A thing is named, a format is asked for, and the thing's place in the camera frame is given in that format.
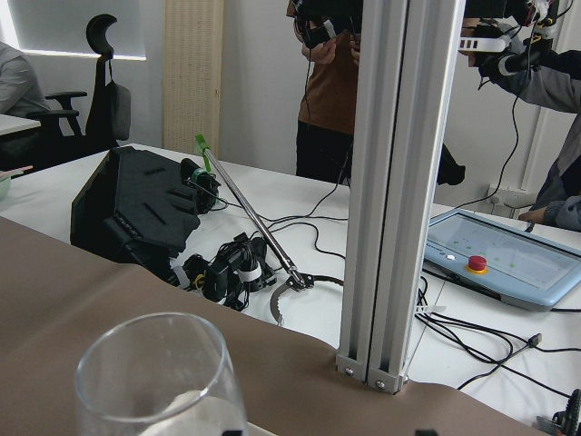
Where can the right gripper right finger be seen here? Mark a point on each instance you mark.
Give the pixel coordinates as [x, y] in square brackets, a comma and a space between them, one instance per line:
[426, 433]

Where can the clear wine glass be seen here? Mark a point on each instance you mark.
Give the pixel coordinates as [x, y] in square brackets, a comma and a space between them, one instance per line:
[166, 373]

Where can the steel reacher grabber tool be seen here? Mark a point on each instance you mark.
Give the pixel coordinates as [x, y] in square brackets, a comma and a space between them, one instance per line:
[297, 280]

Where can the blue teach pendant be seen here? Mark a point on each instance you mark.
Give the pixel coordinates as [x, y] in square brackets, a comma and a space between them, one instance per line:
[509, 265]

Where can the black equipment stand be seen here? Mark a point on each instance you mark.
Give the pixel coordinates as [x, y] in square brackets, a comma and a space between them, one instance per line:
[140, 207]

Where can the black office chair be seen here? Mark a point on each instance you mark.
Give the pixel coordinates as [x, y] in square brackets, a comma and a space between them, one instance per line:
[109, 118]

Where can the mint bowl on desk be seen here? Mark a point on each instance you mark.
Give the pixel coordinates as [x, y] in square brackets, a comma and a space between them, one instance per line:
[6, 177]

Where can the seated person grey shirt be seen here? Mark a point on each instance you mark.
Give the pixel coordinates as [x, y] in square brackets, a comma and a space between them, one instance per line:
[21, 94]

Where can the standing person brown shirt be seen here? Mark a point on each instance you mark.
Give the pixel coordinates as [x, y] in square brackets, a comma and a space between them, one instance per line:
[330, 35]

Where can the aluminium frame post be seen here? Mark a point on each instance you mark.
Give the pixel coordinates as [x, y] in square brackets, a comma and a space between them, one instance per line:
[408, 58]

